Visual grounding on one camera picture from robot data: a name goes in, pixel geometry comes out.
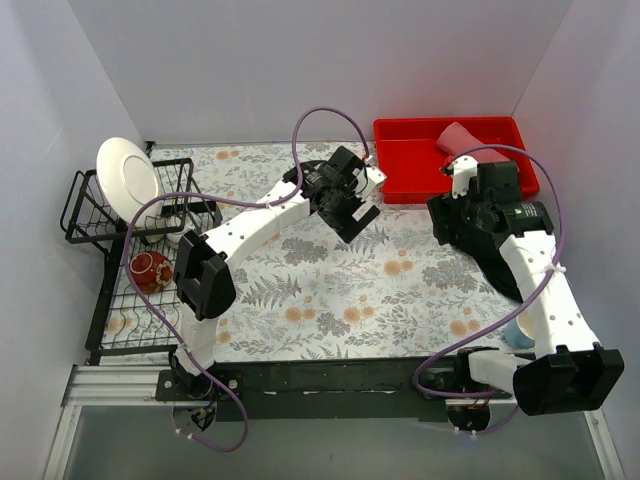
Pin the aluminium frame rail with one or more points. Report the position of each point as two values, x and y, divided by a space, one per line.
112 386

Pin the white patterned cup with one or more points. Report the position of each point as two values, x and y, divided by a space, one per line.
176 227

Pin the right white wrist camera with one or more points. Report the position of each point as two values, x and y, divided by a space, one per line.
461 170

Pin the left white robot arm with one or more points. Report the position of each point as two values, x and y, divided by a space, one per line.
205 266

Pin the blue ceramic mug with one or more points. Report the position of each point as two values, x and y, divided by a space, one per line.
519 332

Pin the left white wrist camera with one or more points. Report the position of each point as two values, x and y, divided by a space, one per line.
368 179

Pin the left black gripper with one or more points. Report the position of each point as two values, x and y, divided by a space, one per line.
347 220

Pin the white ceramic plate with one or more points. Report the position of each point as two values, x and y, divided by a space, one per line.
126 177

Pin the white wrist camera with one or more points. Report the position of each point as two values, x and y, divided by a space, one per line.
461 170
368 179

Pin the black wire dish rack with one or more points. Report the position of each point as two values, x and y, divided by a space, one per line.
137 308

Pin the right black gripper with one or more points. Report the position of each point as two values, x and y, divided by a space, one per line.
451 232

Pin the rolled pink t shirt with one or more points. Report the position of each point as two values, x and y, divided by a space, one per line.
457 138

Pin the red plastic bin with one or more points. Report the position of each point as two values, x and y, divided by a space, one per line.
408 154

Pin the black t shirt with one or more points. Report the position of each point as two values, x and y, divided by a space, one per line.
453 224

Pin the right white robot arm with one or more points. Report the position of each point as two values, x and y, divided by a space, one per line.
571 371

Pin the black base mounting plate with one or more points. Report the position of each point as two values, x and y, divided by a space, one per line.
306 389

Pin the red floral bowl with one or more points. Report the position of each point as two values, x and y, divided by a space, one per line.
152 271

